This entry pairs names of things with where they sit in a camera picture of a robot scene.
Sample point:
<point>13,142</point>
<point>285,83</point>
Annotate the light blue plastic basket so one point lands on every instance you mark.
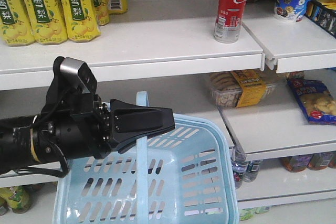
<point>183,176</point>

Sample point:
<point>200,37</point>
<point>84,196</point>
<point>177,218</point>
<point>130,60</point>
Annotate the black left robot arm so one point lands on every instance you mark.
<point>17,149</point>

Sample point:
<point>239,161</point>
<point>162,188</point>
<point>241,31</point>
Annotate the clear water bottle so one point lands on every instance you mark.
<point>239,166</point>
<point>252,170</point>

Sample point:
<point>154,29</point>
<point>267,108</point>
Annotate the blue biscuit bag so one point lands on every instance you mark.
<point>314,99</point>

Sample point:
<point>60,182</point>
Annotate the yellow iced tea bottle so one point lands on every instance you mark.
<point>17,198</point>

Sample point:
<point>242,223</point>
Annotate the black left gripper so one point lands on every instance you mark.
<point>77,126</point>

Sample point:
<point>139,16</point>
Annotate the clear cookie tray yellow label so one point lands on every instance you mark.
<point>239,88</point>

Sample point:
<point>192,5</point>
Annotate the red coke aluminium bottle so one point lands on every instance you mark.
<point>229,20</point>

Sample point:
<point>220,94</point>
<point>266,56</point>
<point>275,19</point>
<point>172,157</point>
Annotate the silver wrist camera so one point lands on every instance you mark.
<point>78,74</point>

